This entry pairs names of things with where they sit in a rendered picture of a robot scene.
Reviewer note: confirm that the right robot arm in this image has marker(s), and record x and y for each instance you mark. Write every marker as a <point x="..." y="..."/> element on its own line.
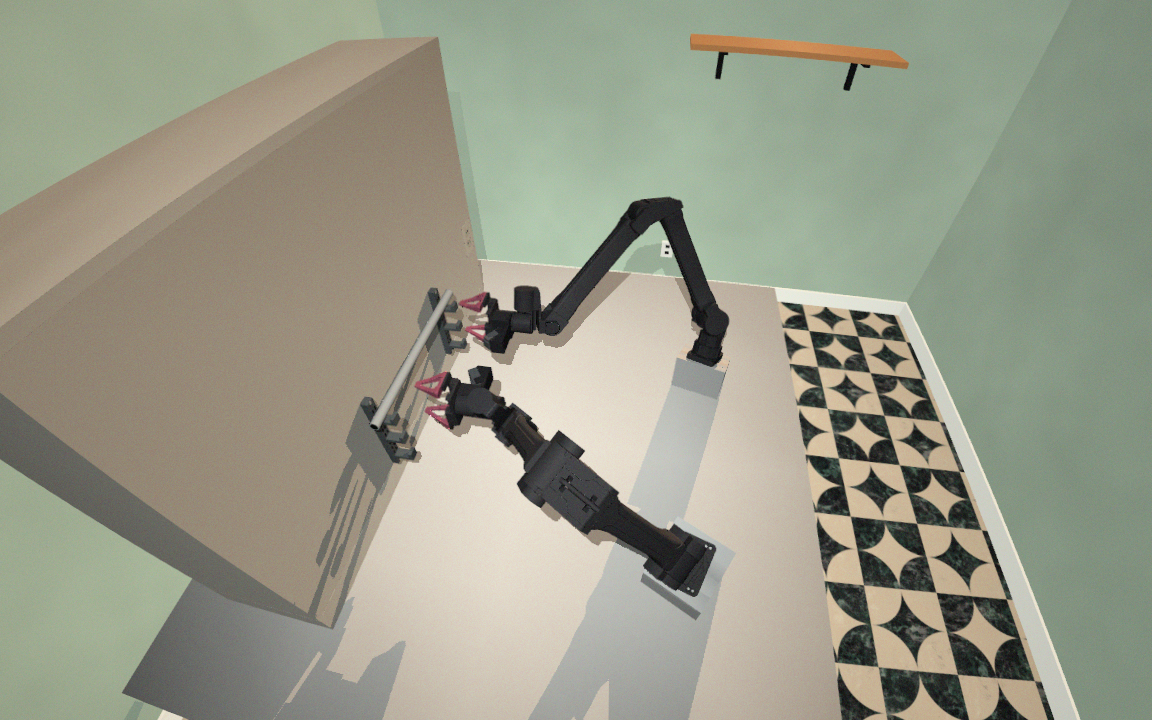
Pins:
<point x="527" y="300"/>

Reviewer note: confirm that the dark grey wall rack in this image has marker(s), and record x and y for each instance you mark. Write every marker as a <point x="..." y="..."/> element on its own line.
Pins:
<point x="388" y="438"/>

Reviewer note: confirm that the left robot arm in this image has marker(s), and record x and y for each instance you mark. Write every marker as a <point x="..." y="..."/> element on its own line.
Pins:
<point x="547" y="481"/>

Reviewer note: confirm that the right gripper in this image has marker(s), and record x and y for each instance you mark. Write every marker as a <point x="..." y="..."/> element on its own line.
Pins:
<point x="483" y="301"/>

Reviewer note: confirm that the tan wall panel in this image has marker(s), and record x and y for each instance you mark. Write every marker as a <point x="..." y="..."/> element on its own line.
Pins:
<point x="189" y="324"/>

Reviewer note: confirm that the grey metal bar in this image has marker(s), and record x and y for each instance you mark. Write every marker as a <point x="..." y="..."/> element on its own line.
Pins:
<point x="403" y="373"/>

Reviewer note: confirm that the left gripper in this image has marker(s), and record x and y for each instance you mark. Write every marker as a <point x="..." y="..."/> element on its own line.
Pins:
<point x="458" y="403"/>

